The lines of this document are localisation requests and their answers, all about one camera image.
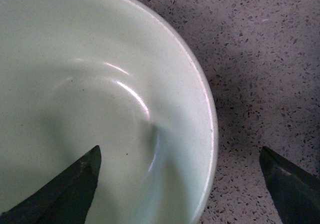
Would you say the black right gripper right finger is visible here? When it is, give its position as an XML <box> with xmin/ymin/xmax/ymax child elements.
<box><xmin>259</xmin><ymin>146</ymin><xmax>320</xmax><ymax>224</ymax></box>

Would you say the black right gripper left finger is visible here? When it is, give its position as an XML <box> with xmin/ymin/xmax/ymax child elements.
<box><xmin>0</xmin><ymin>145</ymin><xmax>101</xmax><ymax>224</ymax></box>

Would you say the light green bowl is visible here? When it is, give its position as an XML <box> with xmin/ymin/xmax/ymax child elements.
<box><xmin>0</xmin><ymin>0</ymin><xmax>218</xmax><ymax>224</ymax></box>

